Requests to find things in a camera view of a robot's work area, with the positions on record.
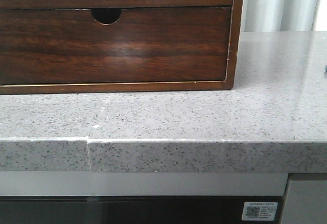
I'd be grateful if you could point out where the dark wooden drawer cabinet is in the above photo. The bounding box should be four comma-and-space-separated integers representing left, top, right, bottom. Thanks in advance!
1, 0, 243, 95

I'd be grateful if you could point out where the white QR code sticker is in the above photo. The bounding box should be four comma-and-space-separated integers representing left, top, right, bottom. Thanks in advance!
242, 201, 278, 221

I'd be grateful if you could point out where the grey cabinet door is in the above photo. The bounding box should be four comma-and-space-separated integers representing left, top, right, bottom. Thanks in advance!
281, 173, 326, 223

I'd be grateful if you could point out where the black glass built-in appliance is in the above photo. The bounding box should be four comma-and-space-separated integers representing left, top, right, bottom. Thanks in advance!
1, 196, 283, 223

